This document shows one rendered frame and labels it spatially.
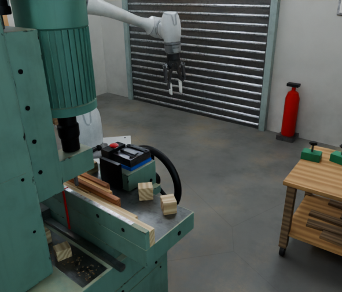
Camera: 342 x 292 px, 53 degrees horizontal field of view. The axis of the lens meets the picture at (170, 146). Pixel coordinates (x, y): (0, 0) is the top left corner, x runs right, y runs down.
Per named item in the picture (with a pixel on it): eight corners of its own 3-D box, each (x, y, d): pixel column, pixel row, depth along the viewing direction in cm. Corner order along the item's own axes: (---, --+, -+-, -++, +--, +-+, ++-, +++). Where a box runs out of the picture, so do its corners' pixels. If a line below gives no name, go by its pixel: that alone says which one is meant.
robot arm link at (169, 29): (185, 40, 186) (175, 39, 197) (183, 10, 179) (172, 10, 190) (167, 43, 182) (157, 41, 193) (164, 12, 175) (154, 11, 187)
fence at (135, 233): (150, 247, 87) (149, 230, 85) (146, 251, 86) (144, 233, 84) (23, 176, 122) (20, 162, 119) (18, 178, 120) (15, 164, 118)
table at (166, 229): (212, 213, 110) (212, 197, 108) (148, 269, 89) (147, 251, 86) (89, 161, 145) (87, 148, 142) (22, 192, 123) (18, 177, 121)
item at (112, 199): (121, 214, 100) (120, 197, 98) (117, 216, 99) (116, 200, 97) (72, 188, 114) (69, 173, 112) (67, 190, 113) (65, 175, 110)
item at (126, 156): (151, 160, 118) (150, 145, 116) (128, 172, 111) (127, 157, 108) (124, 150, 126) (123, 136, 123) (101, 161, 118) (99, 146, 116)
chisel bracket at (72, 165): (95, 172, 106) (92, 147, 103) (57, 192, 96) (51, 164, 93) (80, 165, 110) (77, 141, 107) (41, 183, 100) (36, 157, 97)
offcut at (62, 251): (72, 256, 99) (70, 247, 98) (58, 262, 97) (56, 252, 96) (68, 249, 102) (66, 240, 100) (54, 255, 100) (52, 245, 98)
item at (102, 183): (111, 198, 108) (109, 183, 106) (106, 201, 107) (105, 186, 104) (79, 182, 117) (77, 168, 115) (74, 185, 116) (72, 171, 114)
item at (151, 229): (155, 243, 89) (154, 227, 87) (150, 247, 87) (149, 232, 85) (28, 174, 123) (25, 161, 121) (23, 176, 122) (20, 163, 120)
